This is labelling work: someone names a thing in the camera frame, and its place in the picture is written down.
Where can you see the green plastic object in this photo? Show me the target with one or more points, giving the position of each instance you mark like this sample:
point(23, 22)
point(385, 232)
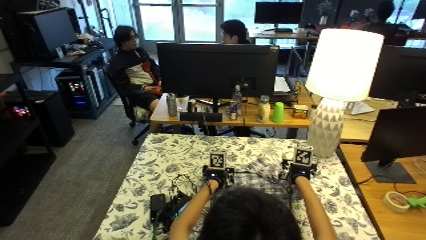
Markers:
point(417, 201)

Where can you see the black cabinet with lights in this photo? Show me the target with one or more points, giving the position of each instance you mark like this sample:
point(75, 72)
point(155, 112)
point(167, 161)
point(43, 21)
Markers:
point(40, 116)

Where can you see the small yellow box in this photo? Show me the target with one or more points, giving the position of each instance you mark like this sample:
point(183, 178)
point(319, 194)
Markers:
point(300, 111)

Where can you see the person's right hand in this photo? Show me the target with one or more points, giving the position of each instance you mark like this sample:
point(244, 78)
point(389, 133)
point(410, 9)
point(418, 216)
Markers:
point(301, 172)

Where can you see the black office chair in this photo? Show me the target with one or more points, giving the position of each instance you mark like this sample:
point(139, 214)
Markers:
point(134, 113)

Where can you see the green plastic cup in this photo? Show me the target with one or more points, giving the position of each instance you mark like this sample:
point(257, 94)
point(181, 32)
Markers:
point(279, 112)

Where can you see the person's left hand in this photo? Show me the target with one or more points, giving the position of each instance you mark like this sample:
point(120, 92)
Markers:
point(216, 176)

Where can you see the blue floral tablecloth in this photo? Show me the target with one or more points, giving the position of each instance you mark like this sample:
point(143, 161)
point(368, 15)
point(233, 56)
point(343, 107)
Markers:
point(151, 173)

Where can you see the black shelf rack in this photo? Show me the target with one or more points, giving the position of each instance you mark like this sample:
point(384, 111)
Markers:
point(67, 63)

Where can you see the black power adapter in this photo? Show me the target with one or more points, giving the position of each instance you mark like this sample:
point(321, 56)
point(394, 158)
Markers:
point(156, 204)

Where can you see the white table lamp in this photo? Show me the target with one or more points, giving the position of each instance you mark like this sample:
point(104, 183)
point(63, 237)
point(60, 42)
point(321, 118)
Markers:
point(341, 66)

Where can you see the the person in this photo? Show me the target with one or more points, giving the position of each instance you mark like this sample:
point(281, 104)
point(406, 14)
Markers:
point(248, 216)

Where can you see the white marker cube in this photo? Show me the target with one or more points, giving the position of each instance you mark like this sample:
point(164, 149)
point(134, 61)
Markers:
point(303, 156)
point(217, 160)

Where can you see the large black case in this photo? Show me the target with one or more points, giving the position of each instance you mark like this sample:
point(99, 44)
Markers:
point(44, 31)

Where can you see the small distant black monitor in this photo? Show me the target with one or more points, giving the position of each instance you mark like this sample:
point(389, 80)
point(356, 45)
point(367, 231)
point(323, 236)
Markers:
point(279, 12)

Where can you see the large black monitor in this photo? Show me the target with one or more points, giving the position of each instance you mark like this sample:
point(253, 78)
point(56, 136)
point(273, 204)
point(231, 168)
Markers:
point(217, 70)

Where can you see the wooden side desk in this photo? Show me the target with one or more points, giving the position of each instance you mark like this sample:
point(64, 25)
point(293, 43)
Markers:
point(394, 213)

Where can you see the grey plaid cloth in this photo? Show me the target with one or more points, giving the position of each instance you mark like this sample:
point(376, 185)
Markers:
point(261, 178)

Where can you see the grey metal bottle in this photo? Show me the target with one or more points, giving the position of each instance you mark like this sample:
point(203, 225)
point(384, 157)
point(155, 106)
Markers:
point(172, 104)

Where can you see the black monitor on stand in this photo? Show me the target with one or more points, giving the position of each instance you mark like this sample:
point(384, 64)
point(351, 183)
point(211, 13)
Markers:
point(397, 136)

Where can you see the roll of beige tape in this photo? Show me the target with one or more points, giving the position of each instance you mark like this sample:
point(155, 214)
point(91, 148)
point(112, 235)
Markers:
point(396, 201)

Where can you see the clear jar with pale contents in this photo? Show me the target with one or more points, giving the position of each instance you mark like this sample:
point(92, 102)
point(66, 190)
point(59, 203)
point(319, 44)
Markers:
point(264, 109)

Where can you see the computer tower with coloured lights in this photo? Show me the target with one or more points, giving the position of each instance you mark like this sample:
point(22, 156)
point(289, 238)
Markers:
point(82, 90)

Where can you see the black flat box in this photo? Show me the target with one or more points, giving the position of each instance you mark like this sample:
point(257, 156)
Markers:
point(200, 116)

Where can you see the clear water bottle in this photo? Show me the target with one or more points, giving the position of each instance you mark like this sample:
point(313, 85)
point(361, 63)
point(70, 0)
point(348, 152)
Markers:
point(237, 95)

